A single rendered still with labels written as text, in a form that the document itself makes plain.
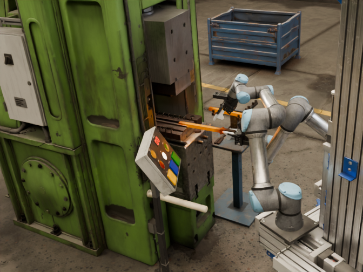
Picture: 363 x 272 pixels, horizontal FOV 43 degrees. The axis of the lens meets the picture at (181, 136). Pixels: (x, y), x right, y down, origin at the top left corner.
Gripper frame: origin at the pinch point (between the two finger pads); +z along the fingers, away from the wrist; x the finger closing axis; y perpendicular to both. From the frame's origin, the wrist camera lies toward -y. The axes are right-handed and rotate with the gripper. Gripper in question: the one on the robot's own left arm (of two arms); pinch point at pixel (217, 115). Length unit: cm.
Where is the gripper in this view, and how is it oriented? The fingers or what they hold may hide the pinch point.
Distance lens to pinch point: 306.2
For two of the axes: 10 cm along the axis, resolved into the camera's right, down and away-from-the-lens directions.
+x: 5.1, -4.5, 7.4
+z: -3.4, 6.8, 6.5
